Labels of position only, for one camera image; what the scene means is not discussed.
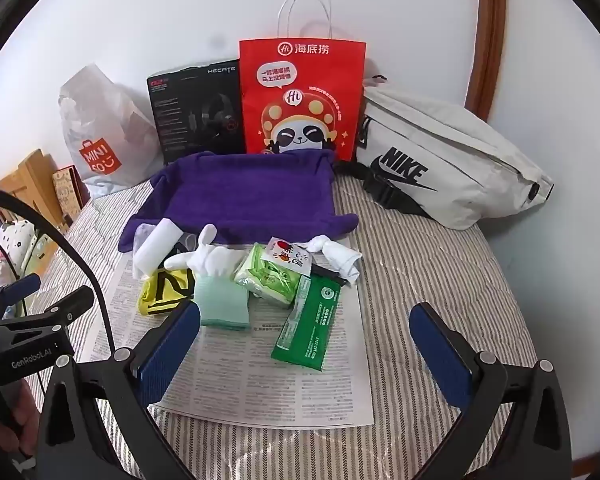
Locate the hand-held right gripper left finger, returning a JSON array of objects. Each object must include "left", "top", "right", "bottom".
[{"left": 35, "top": 301, "right": 202, "bottom": 480}]

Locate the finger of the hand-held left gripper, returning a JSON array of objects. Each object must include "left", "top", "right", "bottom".
[
  {"left": 2, "top": 286, "right": 95, "bottom": 333},
  {"left": 0, "top": 274, "right": 42, "bottom": 313}
]

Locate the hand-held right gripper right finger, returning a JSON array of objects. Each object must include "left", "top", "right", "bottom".
[{"left": 409, "top": 301, "right": 573, "bottom": 480}]

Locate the white glove green cuff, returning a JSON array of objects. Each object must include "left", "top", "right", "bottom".
[{"left": 164, "top": 224, "right": 253, "bottom": 331}]

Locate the light green tissue packet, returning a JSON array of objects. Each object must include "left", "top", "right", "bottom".
[{"left": 233, "top": 243, "right": 301, "bottom": 308}]

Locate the green wet wipe packet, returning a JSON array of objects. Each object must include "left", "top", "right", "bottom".
[{"left": 271, "top": 274, "right": 342, "bottom": 372}]

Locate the black watch strap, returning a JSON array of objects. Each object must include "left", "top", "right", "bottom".
[{"left": 310, "top": 265, "right": 343, "bottom": 286}]

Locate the white snack packet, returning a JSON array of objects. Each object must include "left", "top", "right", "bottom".
[{"left": 260, "top": 236, "right": 313, "bottom": 277}]

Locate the purple towel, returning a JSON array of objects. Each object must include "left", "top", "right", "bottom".
[{"left": 118, "top": 152, "right": 359, "bottom": 255}]

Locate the person's left hand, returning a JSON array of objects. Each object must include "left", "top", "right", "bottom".
[{"left": 0, "top": 377, "right": 43, "bottom": 466}]

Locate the white patterned cushion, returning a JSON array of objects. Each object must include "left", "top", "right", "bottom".
[{"left": 0, "top": 217, "right": 43, "bottom": 281}]

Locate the striped bed sheet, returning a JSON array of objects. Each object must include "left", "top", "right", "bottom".
[{"left": 25, "top": 160, "right": 531, "bottom": 480}]

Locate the newspaper sheet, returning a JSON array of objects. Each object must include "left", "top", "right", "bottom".
[{"left": 100, "top": 240, "right": 376, "bottom": 428}]

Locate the wooden stand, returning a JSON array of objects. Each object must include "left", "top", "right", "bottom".
[{"left": 0, "top": 149, "right": 66, "bottom": 231}]

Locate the patterned cardboard box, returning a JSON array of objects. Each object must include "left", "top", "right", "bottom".
[{"left": 51, "top": 166, "right": 91, "bottom": 218}]

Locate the translucent plastic shopping bag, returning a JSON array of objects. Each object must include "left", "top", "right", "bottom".
[{"left": 57, "top": 63, "right": 166, "bottom": 198}]

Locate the white waist bag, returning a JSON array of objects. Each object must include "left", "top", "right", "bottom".
[{"left": 355, "top": 75, "right": 556, "bottom": 231}]

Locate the black headphone box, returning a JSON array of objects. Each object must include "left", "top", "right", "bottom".
[{"left": 147, "top": 59, "right": 246, "bottom": 165}]

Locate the red paper bag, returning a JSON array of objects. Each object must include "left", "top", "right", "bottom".
[{"left": 238, "top": 0, "right": 367, "bottom": 163}]

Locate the thick black cable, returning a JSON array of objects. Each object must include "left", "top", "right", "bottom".
[{"left": 0, "top": 184, "right": 121, "bottom": 361}]

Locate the wooden door frame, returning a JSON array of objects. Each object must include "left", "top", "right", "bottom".
[{"left": 465, "top": 0, "right": 507, "bottom": 121}]

